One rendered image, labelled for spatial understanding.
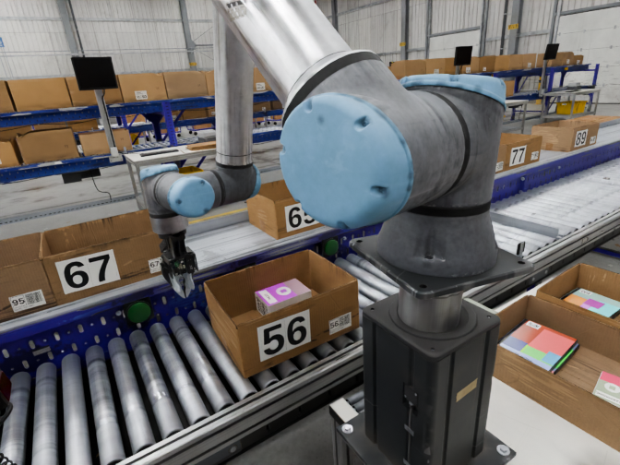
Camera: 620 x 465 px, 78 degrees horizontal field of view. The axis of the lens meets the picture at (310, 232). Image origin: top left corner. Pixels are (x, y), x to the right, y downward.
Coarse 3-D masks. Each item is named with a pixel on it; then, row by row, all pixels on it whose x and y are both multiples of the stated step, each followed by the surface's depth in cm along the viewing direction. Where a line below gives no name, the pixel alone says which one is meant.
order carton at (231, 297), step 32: (288, 256) 133; (320, 256) 131; (224, 288) 124; (256, 288) 130; (320, 288) 136; (352, 288) 114; (224, 320) 105; (256, 320) 99; (320, 320) 110; (352, 320) 118; (256, 352) 102; (288, 352) 108
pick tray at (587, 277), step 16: (576, 272) 128; (592, 272) 126; (608, 272) 122; (544, 288) 117; (560, 288) 124; (576, 288) 131; (592, 288) 127; (608, 288) 123; (560, 304) 110; (576, 304) 106; (608, 320) 100
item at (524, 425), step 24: (504, 384) 94; (336, 408) 91; (504, 408) 88; (528, 408) 87; (504, 432) 82; (528, 432) 82; (552, 432) 81; (576, 432) 81; (528, 456) 77; (552, 456) 76; (576, 456) 76; (600, 456) 76
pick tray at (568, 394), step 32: (512, 320) 111; (544, 320) 111; (576, 320) 103; (512, 352) 90; (576, 352) 102; (608, 352) 99; (512, 384) 93; (544, 384) 85; (576, 384) 92; (576, 416) 81; (608, 416) 76
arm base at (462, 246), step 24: (408, 216) 57; (432, 216) 55; (456, 216) 54; (480, 216) 55; (384, 240) 61; (408, 240) 57; (432, 240) 56; (456, 240) 54; (480, 240) 55; (408, 264) 57; (432, 264) 55; (456, 264) 55; (480, 264) 55
